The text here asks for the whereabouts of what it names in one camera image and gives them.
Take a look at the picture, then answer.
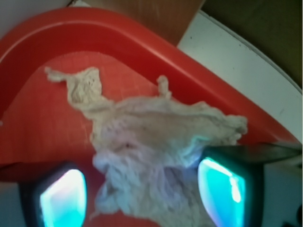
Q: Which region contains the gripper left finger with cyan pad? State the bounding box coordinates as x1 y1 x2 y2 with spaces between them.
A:
18 162 88 227

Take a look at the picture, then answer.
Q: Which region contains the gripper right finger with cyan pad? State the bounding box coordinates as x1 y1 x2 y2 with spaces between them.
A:
197 143 303 227

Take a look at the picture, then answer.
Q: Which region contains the white paper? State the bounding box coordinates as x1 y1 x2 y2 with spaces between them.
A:
45 67 248 227

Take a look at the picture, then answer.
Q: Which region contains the red plastic tray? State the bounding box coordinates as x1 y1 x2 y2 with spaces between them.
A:
0 8 301 227

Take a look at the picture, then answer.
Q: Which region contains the white table board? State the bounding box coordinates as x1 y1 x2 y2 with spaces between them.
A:
178 10 303 142

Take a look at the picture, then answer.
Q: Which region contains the brown cardboard box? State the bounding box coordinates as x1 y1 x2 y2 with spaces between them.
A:
66 0 303 93

